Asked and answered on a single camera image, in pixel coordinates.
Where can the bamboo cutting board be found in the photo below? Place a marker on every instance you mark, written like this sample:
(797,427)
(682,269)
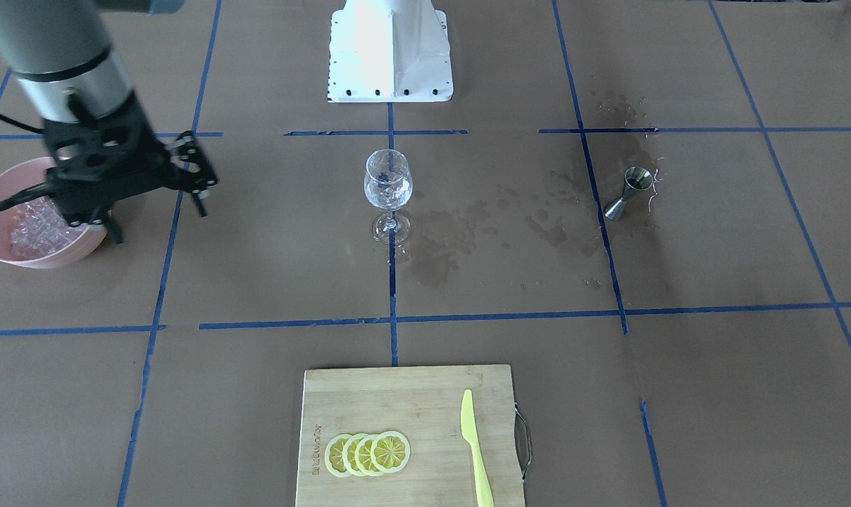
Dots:
(424,404)

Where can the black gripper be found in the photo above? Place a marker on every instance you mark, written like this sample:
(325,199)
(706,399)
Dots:
(186,163)

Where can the back lemon slice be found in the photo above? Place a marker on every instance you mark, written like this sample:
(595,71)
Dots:
(334,456)

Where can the pink bowl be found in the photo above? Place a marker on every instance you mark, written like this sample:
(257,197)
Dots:
(15,180)

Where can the pile of clear ice cubes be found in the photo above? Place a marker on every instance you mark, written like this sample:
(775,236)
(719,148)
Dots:
(39,230)

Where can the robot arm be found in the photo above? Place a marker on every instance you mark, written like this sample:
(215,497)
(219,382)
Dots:
(66,63)

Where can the steel cocktail jigger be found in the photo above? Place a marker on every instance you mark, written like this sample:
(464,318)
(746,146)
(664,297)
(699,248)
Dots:
(637,179)

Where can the yellow plastic knife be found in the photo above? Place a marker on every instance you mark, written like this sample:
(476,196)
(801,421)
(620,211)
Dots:
(469,432)

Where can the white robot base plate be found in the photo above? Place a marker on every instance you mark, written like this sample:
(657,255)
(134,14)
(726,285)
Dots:
(389,52)

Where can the clear wine glass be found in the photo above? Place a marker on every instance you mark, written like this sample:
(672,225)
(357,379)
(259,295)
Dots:
(388,186)

